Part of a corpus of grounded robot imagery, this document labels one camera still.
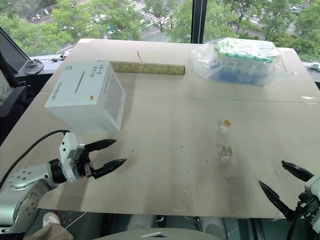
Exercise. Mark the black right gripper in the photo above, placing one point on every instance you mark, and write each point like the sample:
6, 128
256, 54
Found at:
310, 207

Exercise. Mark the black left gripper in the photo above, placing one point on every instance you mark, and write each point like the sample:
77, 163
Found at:
85, 168

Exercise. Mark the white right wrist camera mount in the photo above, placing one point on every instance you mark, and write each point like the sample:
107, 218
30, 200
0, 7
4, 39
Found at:
313, 185

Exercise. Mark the plastic bag of vials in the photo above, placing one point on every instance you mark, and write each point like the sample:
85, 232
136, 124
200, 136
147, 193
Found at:
240, 62

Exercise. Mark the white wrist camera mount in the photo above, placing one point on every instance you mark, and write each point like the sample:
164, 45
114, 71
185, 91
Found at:
67, 147
313, 185

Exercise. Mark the white cylinder under table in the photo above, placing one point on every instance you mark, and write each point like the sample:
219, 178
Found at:
213, 226

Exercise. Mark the grey robot torso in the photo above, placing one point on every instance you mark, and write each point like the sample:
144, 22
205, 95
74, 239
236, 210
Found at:
160, 235

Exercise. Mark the small white device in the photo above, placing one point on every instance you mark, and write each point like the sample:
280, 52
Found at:
315, 66

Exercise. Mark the dark window frame post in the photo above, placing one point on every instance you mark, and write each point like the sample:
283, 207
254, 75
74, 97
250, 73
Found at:
199, 20

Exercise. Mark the white shoe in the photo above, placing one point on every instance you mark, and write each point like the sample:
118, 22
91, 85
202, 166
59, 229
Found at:
50, 220

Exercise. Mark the bunch of keys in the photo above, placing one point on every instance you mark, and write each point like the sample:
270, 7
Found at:
58, 58

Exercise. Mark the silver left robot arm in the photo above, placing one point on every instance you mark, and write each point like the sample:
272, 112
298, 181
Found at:
22, 185

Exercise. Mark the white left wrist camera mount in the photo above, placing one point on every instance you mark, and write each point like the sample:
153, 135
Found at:
67, 147

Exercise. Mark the khaki trouser leg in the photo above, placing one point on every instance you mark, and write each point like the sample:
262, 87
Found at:
50, 232

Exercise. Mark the white cardboard box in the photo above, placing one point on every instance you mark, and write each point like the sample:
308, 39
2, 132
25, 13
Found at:
82, 100

